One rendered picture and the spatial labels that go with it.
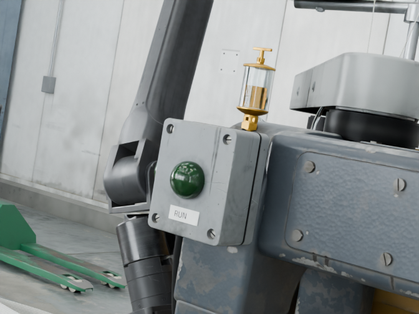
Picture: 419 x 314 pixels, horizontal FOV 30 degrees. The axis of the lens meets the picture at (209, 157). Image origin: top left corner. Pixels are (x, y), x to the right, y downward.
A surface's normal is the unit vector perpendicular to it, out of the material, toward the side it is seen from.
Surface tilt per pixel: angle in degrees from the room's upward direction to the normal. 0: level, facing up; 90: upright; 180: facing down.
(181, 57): 74
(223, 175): 90
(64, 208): 90
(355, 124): 90
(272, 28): 90
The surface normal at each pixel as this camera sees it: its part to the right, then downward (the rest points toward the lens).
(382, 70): -0.21, 0.02
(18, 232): 0.79, -0.09
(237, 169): 0.77, 0.16
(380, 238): -0.61, -0.06
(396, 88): 0.15, 0.07
